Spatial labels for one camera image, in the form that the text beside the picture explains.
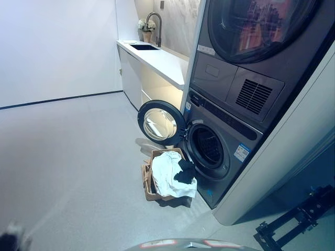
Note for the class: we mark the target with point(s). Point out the brown woven laundry basket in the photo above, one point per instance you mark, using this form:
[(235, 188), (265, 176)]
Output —
[(148, 188)]

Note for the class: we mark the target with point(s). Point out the white appliance enclosure panel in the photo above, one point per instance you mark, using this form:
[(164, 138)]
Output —
[(274, 170)]

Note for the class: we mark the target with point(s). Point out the grey front-load washing machine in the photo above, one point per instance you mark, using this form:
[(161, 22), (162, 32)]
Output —
[(235, 170)]

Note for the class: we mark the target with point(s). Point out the white garment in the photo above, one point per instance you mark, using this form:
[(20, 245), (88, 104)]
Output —
[(165, 172)]

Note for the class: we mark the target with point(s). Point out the potted white flower plant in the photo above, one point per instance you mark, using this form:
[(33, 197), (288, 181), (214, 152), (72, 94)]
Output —
[(146, 26)]

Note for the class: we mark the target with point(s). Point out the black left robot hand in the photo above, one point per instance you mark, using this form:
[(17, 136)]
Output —
[(11, 239)]

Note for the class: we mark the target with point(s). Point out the black garment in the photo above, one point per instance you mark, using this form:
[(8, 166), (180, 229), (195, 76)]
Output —
[(185, 175)]

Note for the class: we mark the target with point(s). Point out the black rectangular sink basin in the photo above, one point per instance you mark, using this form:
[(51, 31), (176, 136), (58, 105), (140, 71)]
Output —
[(144, 47)]

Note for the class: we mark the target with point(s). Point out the round glass washer door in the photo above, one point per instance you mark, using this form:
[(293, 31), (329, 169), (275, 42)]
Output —
[(156, 104)]

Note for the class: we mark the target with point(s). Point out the grey stacked tumble dryer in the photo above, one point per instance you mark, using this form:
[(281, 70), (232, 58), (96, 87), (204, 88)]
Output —
[(217, 70)]

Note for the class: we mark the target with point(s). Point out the black metal frame stand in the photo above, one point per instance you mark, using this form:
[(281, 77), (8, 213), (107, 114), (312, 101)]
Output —
[(303, 209)]

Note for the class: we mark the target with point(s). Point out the dark curved faucet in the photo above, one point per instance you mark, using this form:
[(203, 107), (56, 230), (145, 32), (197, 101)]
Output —
[(158, 39)]

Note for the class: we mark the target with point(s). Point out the grey robot torso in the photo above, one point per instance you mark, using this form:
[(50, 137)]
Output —
[(183, 245)]

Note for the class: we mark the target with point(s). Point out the energy label sticker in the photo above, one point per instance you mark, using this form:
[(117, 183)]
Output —
[(242, 151)]

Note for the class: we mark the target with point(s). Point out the white counter cabinet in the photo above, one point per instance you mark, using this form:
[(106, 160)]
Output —
[(162, 62)]

